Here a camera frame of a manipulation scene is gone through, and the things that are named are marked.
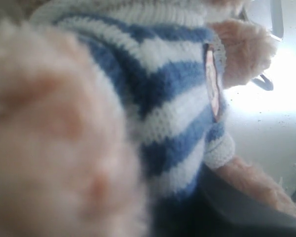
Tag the white rectangular plastic tray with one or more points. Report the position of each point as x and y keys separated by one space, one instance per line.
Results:
x=266 y=13

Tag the tan teddy bear striped sweater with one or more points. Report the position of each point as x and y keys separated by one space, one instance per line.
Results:
x=108 y=108

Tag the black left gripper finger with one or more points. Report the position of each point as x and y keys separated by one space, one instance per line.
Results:
x=223 y=211

